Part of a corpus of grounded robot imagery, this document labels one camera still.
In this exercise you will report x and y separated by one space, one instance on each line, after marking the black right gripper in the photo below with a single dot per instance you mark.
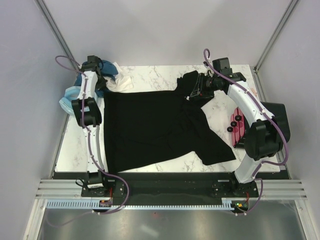
199 90

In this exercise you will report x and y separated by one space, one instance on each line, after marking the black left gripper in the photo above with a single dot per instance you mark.
102 86

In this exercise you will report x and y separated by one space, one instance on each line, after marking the blue t shirt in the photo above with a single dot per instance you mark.
107 69

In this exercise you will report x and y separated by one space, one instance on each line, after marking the black t shirt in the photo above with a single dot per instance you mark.
144 128

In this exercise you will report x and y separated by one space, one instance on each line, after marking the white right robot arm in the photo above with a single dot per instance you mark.
267 133

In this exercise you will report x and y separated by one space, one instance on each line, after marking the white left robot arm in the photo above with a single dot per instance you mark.
89 118

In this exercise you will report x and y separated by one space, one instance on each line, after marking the white t shirt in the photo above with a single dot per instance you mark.
122 83

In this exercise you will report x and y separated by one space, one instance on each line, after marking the pink foam cube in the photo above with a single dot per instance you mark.
254 92

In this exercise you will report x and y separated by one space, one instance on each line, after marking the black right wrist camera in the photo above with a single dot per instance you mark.
222 65

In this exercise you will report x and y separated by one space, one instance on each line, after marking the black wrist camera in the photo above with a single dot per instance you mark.
93 60
222 65

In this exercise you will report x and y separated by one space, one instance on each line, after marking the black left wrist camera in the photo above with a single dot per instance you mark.
93 60

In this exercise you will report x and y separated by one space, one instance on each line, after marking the light blue ring toy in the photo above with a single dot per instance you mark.
70 94

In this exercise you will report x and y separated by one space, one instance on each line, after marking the aluminium frame rail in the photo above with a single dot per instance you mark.
279 189

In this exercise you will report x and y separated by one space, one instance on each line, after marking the white slotted cable duct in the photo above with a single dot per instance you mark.
97 204

